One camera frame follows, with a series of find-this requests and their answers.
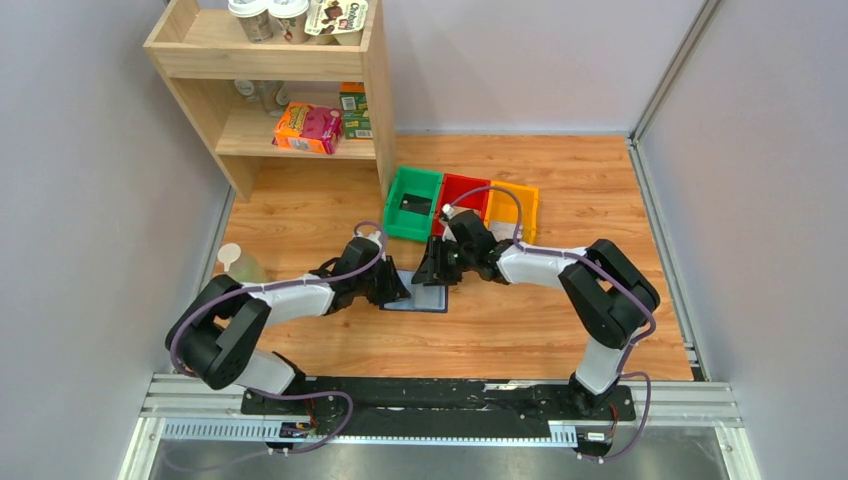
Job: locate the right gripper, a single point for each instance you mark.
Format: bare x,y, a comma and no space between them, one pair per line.
433,272

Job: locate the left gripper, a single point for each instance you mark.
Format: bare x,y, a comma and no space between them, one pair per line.
394,287

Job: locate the navy blue card holder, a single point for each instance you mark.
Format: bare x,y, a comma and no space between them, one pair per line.
423,298

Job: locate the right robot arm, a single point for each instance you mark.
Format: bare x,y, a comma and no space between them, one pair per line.
611,297

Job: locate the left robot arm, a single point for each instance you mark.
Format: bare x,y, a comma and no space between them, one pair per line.
216,338

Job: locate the black card in bin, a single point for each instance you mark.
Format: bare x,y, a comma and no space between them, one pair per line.
416,204

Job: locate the silver VIP card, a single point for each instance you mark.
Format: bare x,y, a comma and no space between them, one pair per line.
506,231

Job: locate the green plastic bin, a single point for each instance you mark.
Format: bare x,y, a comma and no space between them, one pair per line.
407,225

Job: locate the red plastic bin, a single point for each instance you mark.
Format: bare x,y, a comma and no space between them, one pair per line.
453,186

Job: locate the yellow plastic bin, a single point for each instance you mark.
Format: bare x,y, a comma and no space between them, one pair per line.
507,202

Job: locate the green liquid bottle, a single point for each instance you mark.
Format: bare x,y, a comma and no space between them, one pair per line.
241,265

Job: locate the green juice carton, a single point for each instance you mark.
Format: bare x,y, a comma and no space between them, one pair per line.
356,121

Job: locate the orange pink snack box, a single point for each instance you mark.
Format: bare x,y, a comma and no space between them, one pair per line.
309,128

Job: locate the clear bottle on shelf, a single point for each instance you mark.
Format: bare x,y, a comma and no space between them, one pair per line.
272,95

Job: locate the wooden shelf unit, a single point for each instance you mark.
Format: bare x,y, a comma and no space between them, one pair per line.
200,53

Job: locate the chocolate pudding cup pack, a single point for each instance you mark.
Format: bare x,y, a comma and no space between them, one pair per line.
343,20

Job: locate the white lidded cup right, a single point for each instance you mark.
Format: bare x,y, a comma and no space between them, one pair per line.
291,16

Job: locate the white lidded cup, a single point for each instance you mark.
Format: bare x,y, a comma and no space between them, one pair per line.
253,17
291,16

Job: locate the white lidded cup left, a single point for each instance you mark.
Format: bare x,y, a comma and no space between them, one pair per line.
253,17

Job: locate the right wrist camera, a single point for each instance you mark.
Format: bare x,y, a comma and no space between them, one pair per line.
447,213

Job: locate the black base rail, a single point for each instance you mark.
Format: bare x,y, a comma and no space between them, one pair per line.
441,407

